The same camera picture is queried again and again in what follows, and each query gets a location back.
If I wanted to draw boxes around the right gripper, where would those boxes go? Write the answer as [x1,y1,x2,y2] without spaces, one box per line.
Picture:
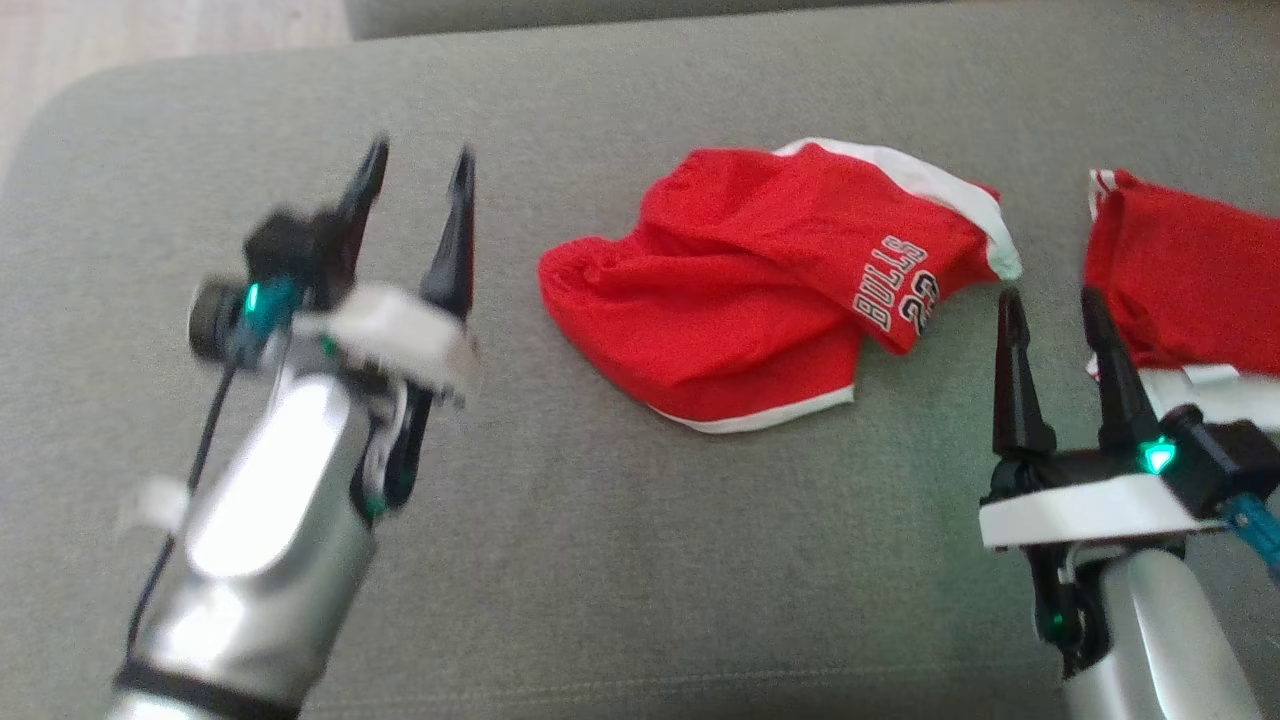
[980,288,1226,551]

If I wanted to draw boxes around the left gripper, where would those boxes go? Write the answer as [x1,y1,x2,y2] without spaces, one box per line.
[295,135,481,511]

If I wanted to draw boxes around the red jersey with white sleeves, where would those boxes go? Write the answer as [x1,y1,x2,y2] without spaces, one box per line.
[1084,168,1280,433]

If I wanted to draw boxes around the red Bulls shorts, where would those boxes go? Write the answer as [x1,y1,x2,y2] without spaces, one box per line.
[538,137,1023,435]

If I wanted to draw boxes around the large grey sofa seat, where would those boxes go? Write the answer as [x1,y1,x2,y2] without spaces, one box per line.
[0,0,1280,720]

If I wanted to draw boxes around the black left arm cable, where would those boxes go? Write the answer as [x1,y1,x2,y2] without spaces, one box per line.
[115,355,246,646]

